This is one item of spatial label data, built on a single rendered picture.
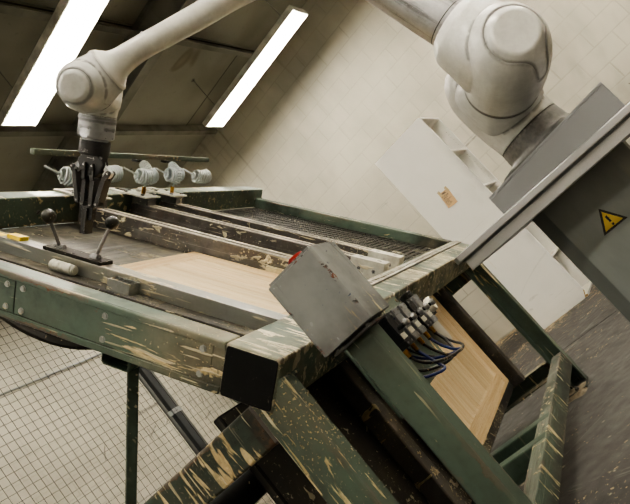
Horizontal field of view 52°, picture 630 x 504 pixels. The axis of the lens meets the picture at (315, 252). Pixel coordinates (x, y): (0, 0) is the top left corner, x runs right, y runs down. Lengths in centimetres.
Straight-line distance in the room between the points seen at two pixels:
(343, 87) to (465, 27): 633
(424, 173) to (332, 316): 467
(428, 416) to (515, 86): 61
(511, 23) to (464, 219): 452
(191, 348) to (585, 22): 609
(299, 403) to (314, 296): 21
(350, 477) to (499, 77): 77
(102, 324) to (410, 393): 66
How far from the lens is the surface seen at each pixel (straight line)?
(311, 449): 124
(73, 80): 147
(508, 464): 229
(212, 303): 155
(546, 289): 568
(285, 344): 129
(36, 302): 155
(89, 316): 145
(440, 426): 117
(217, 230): 245
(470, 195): 567
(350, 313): 113
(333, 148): 762
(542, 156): 134
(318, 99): 771
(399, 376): 116
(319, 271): 114
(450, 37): 129
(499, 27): 123
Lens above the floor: 70
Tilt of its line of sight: 11 degrees up
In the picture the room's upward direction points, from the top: 41 degrees counter-clockwise
